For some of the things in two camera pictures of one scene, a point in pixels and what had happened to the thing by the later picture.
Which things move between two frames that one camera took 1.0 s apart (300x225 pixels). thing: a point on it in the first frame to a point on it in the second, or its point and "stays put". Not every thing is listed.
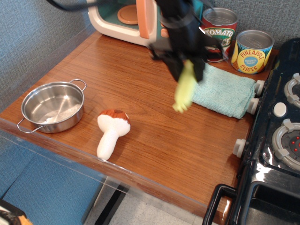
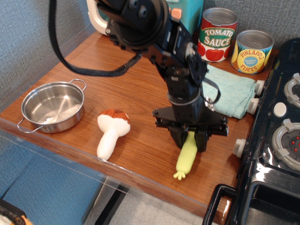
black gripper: [187, 41] to [188, 110]
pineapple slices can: [251, 51] stays put
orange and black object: [16, 216] stays put
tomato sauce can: [220, 23] stays put
